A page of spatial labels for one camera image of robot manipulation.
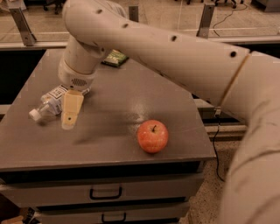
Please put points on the upper black drawer handle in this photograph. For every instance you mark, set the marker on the upper black drawer handle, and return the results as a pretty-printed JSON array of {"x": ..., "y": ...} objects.
[{"x": 105, "y": 194}]

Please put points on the grey drawer cabinet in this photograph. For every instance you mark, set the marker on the grey drawer cabinet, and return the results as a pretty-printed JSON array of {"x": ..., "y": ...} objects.
[{"x": 52, "y": 170}]

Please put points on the left metal bracket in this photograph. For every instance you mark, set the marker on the left metal bracket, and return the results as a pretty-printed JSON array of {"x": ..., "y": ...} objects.
[{"x": 25, "y": 32}]

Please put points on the green chip bag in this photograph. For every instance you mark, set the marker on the green chip bag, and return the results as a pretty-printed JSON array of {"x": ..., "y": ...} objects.
[{"x": 115, "y": 59}]

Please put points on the metal bracket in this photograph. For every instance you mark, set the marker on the metal bracket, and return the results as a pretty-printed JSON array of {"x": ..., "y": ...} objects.
[
  {"x": 205, "y": 22},
  {"x": 25, "y": 32},
  {"x": 133, "y": 13}
]

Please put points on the red apple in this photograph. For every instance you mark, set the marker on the red apple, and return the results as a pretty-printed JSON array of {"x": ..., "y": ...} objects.
[{"x": 152, "y": 136}]

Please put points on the right metal bracket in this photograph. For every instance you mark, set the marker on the right metal bracket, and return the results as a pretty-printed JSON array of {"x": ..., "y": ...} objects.
[{"x": 205, "y": 22}]

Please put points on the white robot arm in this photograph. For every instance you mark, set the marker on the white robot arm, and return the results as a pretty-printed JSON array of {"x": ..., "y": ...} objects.
[{"x": 243, "y": 84}]

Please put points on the lower black drawer handle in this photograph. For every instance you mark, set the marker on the lower black drawer handle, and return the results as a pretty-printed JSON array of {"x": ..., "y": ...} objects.
[{"x": 113, "y": 218}]

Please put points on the middle metal bracket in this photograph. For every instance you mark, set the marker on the middle metal bracket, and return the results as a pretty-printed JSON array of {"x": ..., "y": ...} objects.
[{"x": 133, "y": 13}]

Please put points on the black drawer handle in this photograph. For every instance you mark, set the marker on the black drawer handle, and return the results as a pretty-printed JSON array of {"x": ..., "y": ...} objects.
[
  {"x": 113, "y": 218},
  {"x": 105, "y": 194}
]

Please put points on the clear plastic water bottle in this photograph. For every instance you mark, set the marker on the clear plastic water bottle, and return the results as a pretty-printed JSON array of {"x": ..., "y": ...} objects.
[{"x": 51, "y": 102}]

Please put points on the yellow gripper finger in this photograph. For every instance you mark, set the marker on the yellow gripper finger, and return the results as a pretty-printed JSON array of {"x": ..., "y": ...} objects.
[{"x": 71, "y": 106}]

